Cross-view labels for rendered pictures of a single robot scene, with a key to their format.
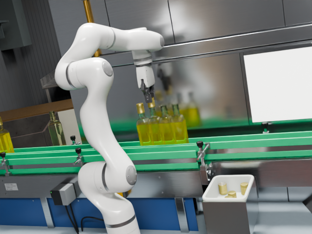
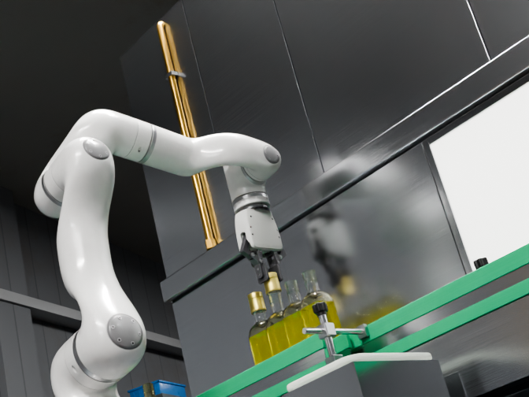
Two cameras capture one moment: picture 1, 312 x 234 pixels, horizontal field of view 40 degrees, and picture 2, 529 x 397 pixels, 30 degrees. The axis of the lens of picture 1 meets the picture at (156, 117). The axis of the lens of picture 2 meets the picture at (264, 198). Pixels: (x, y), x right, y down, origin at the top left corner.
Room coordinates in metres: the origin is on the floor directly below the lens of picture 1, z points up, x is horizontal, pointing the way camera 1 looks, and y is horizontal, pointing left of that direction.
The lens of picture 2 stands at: (-0.04, -0.70, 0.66)
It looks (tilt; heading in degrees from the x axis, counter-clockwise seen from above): 23 degrees up; 19
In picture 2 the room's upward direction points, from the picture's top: 15 degrees counter-clockwise
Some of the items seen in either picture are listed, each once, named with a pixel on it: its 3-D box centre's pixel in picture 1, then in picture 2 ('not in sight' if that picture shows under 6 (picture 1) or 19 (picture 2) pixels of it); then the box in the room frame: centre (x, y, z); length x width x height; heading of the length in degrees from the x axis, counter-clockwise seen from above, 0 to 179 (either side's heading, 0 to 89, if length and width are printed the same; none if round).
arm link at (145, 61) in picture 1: (143, 61); (252, 205); (1.94, 0.01, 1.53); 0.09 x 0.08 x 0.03; 157
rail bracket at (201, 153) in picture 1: (203, 153); (336, 335); (1.72, -0.17, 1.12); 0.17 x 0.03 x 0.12; 156
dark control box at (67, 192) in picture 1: (63, 194); not in sight; (1.94, 0.51, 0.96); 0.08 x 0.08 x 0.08; 66
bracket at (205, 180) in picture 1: (207, 172); not in sight; (1.73, -0.17, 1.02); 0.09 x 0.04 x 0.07; 156
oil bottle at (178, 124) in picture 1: (180, 136); (327, 340); (1.89, -0.09, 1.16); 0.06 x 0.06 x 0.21; 66
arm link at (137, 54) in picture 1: (140, 42); (244, 173); (1.93, 0.01, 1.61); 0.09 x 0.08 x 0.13; 60
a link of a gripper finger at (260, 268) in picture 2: (146, 96); (257, 267); (1.90, 0.02, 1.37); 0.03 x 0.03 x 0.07; 67
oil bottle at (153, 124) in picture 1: (157, 138); (290, 359); (1.93, 0.01, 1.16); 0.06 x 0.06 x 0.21; 67
